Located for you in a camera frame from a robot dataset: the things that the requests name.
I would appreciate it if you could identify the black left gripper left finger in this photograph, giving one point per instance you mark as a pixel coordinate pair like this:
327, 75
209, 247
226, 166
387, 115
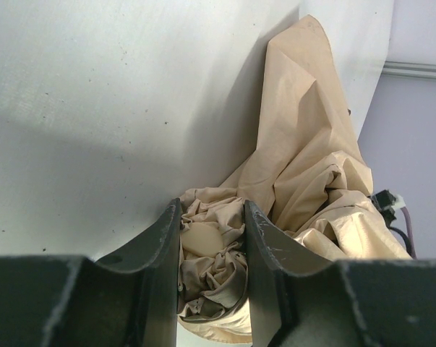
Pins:
127, 298

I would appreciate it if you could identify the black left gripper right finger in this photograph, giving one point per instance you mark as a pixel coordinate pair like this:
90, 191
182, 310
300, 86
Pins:
298, 298

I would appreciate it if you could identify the beige and black folding umbrella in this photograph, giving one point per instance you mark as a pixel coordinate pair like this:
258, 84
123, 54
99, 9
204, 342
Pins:
306, 174

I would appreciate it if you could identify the right aluminium frame post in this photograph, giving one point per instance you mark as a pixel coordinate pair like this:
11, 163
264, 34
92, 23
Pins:
410, 70

